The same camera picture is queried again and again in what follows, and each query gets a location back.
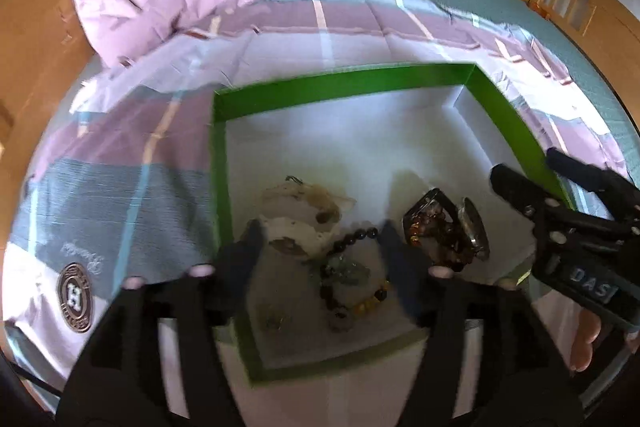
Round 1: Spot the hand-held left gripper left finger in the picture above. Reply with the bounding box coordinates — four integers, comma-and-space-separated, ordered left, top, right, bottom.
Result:
54, 218, 266, 427

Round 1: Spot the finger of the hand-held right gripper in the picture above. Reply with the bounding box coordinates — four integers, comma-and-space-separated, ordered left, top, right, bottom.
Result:
546, 147, 640, 221
489, 163, 567, 234

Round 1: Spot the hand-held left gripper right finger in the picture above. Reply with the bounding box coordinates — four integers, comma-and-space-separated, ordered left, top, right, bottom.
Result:
380, 220, 584, 427

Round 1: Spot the dark bead bracelet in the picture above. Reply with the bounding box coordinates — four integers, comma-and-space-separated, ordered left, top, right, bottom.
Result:
317, 227, 393, 315

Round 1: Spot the green jade pendant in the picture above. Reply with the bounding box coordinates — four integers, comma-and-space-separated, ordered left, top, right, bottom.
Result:
317, 256, 372, 290

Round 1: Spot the metal wristwatch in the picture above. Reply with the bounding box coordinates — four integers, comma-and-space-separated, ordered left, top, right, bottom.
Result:
459, 197, 492, 260

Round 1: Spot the green cardboard box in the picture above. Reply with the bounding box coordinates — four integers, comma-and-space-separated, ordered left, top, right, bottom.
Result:
209, 63, 576, 384

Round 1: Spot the plaid bed blanket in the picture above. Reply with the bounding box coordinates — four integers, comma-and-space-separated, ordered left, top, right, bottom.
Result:
7, 0, 631, 378

